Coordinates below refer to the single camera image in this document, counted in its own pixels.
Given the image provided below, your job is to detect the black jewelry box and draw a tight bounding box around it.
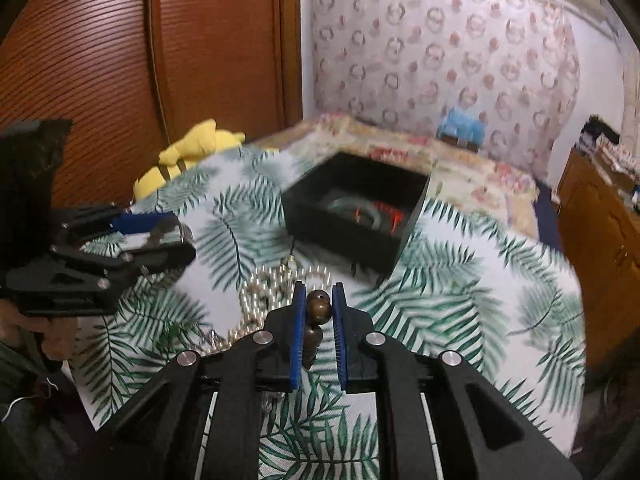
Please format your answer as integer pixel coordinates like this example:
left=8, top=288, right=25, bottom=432
left=281, top=151, right=432, bottom=277

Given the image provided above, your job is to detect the circle pattern curtain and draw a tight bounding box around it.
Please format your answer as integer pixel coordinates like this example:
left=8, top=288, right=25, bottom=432
left=310, top=0, right=583, bottom=181

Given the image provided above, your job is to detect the brown bead bracelet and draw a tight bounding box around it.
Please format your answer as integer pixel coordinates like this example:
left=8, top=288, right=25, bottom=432
left=302, top=290, right=333, bottom=368

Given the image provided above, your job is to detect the person's left hand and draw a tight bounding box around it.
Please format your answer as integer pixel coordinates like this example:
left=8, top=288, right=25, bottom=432
left=0, top=301, right=76, bottom=373

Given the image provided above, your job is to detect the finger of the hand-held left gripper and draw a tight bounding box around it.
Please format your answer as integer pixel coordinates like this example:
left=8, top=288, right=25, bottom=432
left=30, top=239, right=197, bottom=292
left=50, top=203, right=173, bottom=252

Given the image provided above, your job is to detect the floral bedspread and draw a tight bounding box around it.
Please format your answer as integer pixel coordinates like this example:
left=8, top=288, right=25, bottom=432
left=250, top=112, right=541, bottom=246

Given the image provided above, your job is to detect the row of toiletry bottles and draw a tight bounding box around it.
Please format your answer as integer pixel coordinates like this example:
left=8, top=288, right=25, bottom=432
left=600, top=137, right=640, bottom=208

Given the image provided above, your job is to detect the navy bed sheet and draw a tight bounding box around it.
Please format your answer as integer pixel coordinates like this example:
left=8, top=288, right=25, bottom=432
left=536, top=194, right=562, bottom=252

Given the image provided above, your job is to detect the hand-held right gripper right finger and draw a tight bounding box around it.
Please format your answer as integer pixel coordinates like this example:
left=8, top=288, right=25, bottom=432
left=331, top=282, right=583, bottom=480

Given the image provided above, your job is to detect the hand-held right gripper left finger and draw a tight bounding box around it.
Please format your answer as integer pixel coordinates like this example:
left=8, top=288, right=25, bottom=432
left=92, top=281, right=307, bottom=480

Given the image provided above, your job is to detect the yellow plush toy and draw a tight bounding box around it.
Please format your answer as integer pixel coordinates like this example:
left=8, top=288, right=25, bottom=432
left=132, top=119, right=281, bottom=201

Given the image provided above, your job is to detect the grey and orange jewelry piece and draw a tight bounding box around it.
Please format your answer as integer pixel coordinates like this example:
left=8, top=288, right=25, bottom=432
left=320, top=190, right=407, bottom=235

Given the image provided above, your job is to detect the person's dark clothing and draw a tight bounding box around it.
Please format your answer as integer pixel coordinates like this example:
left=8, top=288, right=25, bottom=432
left=0, top=340, right=103, bottom=480

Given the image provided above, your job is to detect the white pearl necklace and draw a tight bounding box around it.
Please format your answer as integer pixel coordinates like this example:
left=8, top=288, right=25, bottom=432
left=202, top=262, right=333, bottom=358

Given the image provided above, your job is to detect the long wooden cabinet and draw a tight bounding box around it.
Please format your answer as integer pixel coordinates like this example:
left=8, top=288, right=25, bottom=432
left=552, top=147, right=640, bottom=396

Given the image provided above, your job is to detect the blue plastic bag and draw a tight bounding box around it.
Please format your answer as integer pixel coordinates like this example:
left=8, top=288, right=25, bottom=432
left=439, top=106, right=488, bottom=143

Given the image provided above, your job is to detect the stack of dark clothes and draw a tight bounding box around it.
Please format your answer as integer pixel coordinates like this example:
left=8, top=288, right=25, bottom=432
left=580, top=115, right=621, bottom=153

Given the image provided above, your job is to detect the green leaf print cloth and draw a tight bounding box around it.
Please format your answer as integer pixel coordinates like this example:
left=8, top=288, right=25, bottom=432
left=75, top=147, right=588, bottom=480

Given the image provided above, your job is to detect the wooden louvered wardrobe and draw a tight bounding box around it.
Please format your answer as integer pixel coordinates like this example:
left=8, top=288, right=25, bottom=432
left=0, top=0, right=303, bottom=211

